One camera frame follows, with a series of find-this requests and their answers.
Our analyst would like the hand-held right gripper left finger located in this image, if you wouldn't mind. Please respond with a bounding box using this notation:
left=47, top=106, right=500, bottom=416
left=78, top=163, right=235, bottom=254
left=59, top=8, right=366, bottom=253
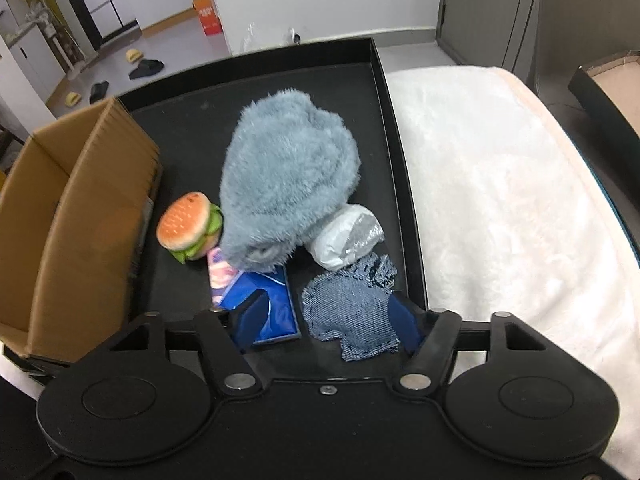
left=102, top=292, right=273, bottom=397

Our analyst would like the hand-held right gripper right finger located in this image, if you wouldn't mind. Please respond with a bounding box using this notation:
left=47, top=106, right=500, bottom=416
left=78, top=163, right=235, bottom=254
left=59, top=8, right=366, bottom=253
left=387, top=292, right=551, bottom=397

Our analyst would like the blue pink tissue pack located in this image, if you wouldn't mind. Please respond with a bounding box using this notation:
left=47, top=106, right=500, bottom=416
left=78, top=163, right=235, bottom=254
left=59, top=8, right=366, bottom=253
left=209, top=246, right=302, bottom=347

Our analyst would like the denim fabric patch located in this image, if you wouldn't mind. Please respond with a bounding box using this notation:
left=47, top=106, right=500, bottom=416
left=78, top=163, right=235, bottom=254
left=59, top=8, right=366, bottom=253
left=301, top=252, right=403, bottom=362

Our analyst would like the burger plush toy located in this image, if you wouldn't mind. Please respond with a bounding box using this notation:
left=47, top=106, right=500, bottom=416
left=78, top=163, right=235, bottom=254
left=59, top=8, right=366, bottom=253
left=156, top=191, right=224, bottom=263

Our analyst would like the grey plush toy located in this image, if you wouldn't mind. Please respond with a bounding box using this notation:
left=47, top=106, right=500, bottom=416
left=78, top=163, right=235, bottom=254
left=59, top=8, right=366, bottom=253
left=219, top=91, right=362, bottom=273

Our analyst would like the brown cardboard box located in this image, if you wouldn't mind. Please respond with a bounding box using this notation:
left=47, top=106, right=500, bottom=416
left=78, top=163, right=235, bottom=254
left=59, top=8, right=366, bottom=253
left=0, top=97, right=163, bottom=363

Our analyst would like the black tray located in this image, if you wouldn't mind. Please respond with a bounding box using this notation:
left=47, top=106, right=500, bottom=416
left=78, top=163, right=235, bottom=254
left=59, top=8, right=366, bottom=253
left=114, top=37, right=431, bottom=381

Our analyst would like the orange cardboard box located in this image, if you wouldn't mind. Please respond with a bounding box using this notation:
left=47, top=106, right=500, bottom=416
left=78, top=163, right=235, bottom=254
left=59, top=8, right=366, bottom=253
left=192, top=0, right=224, bottom=37

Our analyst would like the open black box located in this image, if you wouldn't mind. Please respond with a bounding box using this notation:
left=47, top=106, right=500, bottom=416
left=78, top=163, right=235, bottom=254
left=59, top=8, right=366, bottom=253
left=568, top=50, right=640, bottom=141

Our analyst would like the grey door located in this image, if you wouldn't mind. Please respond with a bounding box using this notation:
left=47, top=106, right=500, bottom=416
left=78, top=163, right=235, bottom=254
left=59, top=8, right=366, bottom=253
left=436, top=0, right=543, bottom=68

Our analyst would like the grey upholstered panel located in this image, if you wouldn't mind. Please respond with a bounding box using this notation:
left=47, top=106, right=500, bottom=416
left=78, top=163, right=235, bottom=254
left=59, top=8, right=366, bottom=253
left=525, top=0, right=640, bottom=151

